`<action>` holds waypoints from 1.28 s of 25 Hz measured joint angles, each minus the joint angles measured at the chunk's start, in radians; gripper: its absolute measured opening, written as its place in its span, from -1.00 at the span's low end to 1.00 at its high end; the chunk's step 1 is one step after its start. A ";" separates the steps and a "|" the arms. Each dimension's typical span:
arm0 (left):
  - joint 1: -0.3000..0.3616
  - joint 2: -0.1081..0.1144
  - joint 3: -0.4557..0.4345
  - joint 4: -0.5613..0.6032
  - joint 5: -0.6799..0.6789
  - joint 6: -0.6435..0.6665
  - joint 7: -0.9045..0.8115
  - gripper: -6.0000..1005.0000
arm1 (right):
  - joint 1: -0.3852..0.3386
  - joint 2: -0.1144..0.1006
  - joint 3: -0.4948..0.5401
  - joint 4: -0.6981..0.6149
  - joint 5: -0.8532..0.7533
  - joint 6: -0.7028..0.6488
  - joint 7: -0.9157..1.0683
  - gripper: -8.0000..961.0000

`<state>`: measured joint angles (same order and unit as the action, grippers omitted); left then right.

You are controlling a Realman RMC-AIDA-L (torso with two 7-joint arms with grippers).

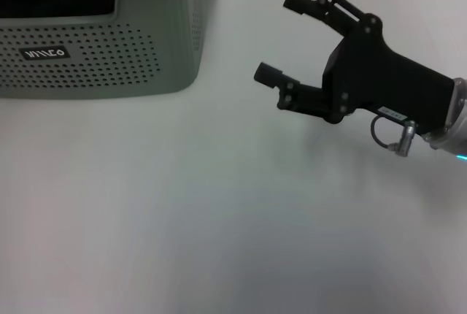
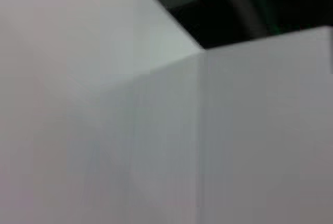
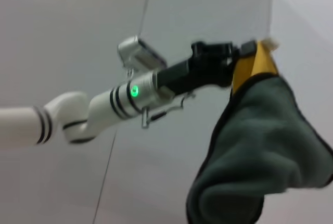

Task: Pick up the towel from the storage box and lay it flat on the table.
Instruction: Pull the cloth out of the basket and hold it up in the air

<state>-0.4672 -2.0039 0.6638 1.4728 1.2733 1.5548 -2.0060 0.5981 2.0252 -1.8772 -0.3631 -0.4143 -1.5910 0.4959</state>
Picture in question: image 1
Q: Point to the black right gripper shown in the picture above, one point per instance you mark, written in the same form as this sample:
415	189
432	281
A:
368	73

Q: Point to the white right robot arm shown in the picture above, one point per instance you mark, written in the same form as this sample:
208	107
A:
458	124

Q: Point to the grey perforated storage box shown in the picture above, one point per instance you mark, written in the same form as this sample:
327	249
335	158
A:
109	54

